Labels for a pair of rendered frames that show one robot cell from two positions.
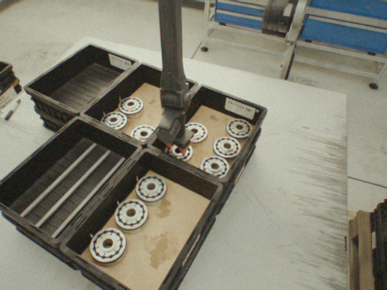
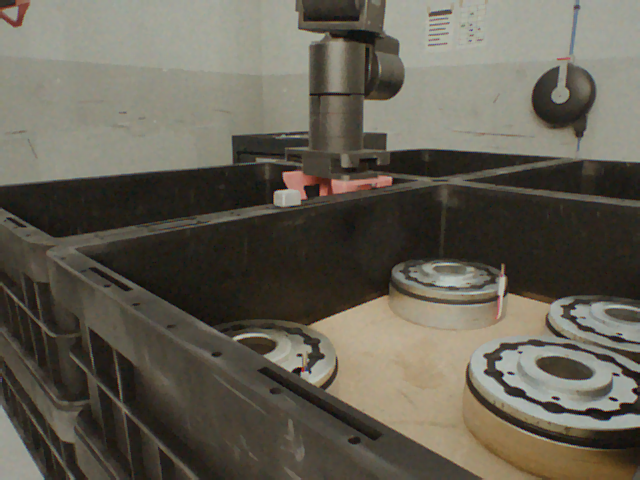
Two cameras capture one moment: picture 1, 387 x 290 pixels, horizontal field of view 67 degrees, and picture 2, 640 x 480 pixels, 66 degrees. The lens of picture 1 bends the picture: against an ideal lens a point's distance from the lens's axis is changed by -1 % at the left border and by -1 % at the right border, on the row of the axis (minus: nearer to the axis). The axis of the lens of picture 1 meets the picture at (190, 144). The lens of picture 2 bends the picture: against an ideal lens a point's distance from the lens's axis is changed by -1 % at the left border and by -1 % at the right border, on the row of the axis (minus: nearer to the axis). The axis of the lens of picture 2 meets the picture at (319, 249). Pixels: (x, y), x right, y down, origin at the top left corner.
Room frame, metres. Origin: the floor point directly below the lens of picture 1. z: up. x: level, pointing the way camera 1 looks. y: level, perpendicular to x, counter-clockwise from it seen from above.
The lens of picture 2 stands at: (1.20, 0.21, 1.00)
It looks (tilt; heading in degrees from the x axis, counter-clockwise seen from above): 16 degrees down; 199
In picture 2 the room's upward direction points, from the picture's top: straight up
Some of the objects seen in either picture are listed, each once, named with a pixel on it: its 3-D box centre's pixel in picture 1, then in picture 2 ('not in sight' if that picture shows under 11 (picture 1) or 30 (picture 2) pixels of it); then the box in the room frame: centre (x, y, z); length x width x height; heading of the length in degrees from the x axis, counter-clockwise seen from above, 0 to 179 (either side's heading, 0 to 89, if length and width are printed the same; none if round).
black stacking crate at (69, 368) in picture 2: (209, 138); (209, 243); (0.75, -0.07, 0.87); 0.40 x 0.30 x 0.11; 153
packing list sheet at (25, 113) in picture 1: (38, 99); not in sight; (1.10, 0.77, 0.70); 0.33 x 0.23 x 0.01; 163
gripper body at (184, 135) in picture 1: (176, 128); (335, 131); (0.68, 0.05, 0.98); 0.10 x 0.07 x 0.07; 58
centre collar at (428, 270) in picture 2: (144, 134); (448, 271); (0.75, 0.18, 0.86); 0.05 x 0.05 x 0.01
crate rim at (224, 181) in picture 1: (210, 128); (206, 195); (0.75, -0.07, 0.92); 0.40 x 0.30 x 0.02; 153
